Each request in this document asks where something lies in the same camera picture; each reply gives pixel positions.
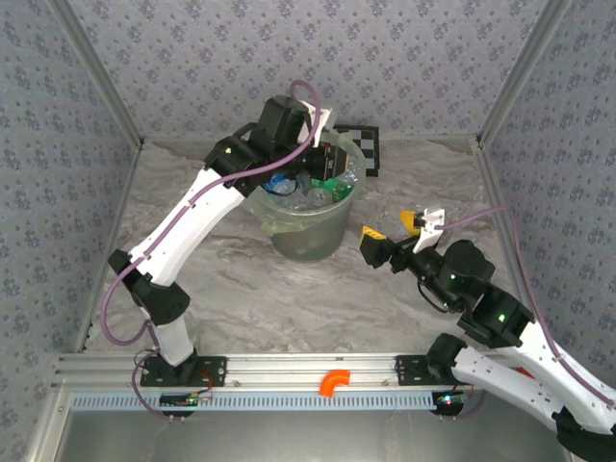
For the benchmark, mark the green bottle yellow cap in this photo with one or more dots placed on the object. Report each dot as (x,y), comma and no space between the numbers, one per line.
(327,185)

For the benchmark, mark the clear bottle blue cap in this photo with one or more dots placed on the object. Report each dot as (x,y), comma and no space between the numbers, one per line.
(315,196)

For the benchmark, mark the clear bottle blue label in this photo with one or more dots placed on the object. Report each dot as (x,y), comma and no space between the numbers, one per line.
(278,184)

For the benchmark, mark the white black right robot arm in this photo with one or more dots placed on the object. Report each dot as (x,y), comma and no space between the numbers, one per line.
(491,380)

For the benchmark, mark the orange pipe elbow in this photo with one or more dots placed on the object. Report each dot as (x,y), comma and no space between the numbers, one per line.
(329,382)

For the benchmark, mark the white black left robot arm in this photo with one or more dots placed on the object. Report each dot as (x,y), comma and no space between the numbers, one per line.
(187,231)

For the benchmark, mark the translucent green trash bin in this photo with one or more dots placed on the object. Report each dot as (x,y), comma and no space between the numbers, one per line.
(308,240)

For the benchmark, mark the black checkerboard calibration board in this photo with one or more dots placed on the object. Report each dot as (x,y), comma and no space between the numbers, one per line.
(368,144)

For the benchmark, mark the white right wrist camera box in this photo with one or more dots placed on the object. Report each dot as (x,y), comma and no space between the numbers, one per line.
(430,226)

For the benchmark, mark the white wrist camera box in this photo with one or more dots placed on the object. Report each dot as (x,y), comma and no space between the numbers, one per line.
(325,120)
(430,226)

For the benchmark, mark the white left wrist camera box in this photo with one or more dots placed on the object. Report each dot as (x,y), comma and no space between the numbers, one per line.
(325,120)

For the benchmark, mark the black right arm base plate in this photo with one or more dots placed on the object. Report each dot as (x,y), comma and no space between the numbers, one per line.
(409,370)

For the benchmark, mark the long aluminium mounting rail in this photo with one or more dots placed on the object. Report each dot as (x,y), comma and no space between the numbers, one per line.
(289,370)

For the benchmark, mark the aluminium frame post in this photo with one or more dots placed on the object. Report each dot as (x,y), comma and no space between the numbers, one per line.
(522,72)
(98,72)

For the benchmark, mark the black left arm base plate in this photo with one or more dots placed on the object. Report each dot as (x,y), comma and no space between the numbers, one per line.
(214,370)

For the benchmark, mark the aluminium lower frame profile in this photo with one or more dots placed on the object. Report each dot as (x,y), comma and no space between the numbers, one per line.
(50,423)

